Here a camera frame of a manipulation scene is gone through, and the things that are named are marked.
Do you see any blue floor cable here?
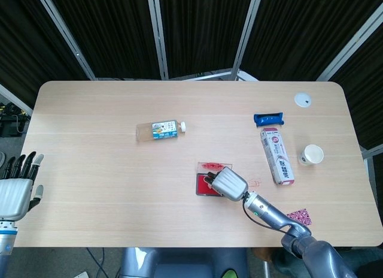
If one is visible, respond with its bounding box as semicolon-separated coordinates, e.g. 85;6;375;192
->
86;247;106;278

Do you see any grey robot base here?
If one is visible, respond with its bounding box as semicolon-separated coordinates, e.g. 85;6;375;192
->
118;247;249;278

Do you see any black equipment on floor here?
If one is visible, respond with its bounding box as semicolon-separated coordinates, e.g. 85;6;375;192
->
0;101;31;138

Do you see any white red toothpaste box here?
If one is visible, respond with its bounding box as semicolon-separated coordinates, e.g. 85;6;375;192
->
260;127;296;185

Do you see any grey metal partition post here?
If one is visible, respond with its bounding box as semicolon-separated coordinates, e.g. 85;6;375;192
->
0;83;34;114
34;0;97;81
316;2;383;81
145;0;169;80
230;0;262;81

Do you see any white round cable grommet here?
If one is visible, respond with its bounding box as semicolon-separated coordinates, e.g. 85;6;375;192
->
293;92;312;108

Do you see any blue plastic packet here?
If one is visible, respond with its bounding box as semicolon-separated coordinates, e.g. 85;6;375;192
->
253;111;285;128

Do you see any clear bottle teal label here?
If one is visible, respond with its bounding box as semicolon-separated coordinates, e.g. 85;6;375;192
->
136;120;188;142

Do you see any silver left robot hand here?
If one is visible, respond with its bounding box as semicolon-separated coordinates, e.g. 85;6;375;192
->
0;151;45;222

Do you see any white paper cup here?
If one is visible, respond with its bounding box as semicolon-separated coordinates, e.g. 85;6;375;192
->
297;144;325;167

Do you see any pink patterned packet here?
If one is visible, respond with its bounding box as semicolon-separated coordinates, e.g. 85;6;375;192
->
286;208;314;228

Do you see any clear plastic box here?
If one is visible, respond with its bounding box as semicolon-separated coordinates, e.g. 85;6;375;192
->
195;161;233;197

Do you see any black fabric partition panel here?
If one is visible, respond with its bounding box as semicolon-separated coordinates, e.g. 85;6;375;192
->
0;0;91;111
47;0;164;80
329;32;383;150
157;0;254;78
240;0;383;81

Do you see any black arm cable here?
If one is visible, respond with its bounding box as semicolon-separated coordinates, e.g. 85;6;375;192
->
242;200;288;231

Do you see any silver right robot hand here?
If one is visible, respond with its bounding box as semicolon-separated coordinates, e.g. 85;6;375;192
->
203;166;250;203

